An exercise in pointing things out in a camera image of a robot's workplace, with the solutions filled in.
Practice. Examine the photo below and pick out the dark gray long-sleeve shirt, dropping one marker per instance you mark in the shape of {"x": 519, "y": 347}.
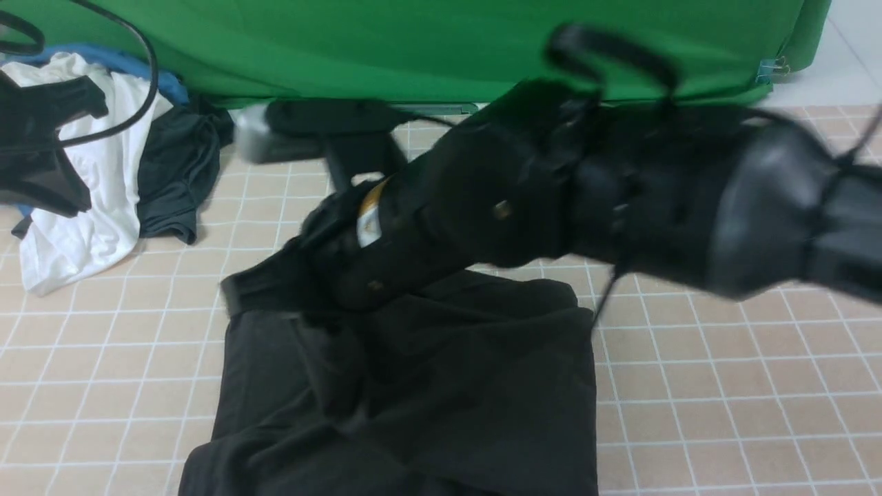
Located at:
{"x": 476, "y": 385}

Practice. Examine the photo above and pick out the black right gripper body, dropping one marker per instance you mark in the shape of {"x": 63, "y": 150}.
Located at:
{"x": 493, "y": 190}

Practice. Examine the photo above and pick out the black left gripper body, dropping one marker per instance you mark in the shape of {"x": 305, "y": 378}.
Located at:
{"x": 32, "y": 118}

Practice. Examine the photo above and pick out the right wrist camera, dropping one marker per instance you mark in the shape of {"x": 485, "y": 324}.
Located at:
{"x": 353, "y": 136}

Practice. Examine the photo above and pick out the blue garment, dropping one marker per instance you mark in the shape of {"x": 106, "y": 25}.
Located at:
{"x": 138, "y": 69}

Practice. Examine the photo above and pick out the binder clip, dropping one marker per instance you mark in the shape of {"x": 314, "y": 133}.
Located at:
{"x": 771, "y": 71}

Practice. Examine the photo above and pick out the green backdrop cloth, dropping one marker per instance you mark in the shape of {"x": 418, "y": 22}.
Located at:
{"x": 441, "y": 52}

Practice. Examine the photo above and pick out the white shirt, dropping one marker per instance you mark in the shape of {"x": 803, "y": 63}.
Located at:
{"x": 57, "y": 251}

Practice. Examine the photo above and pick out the dark gray crumpled garment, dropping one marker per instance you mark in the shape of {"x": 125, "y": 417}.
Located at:
{"x": 178, "y": 169}

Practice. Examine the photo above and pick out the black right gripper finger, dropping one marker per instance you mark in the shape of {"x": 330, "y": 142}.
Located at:
{"x": 283, "y": 283}

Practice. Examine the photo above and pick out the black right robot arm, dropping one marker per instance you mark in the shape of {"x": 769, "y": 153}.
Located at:
{"x": 726, "y": 199}

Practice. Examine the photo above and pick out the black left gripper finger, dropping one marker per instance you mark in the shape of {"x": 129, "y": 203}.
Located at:
{"x": 60, "y": 190}

